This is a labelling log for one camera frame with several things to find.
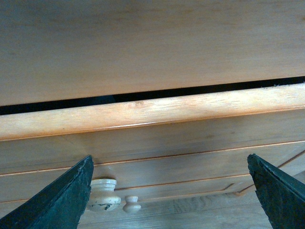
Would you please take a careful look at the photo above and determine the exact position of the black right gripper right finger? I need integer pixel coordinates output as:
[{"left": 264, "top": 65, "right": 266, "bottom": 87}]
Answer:
[{"left": 247, "top": 154, "right": 305, "bottom": 229}]

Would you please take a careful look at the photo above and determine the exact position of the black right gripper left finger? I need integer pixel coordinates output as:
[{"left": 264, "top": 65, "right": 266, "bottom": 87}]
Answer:
[{"left": 0, "top": 155, "right": 93, "bottom": 229}]

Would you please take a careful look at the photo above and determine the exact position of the drawer round knob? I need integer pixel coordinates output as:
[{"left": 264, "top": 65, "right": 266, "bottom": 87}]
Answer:
[
  {"left": 122, "top": 196, "right": 142, "bottom": 214},
  {"left": 87, "top": 178, "right": 121, "bottom": 213}
]

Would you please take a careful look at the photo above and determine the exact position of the wooden drawer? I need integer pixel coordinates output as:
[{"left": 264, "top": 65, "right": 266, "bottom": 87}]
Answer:
[
  {"left": 0, "top": 83, "right": 305, "bottom": 209},
  {"left": 78, "top": 191, "right": 272, "bottom": 229}
]

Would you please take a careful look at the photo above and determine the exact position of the wooden nightstand cabinet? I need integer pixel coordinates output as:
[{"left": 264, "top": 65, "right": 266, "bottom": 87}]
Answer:
[{"left": 0, "top": 0, "right": 305, "bottom": 107}]

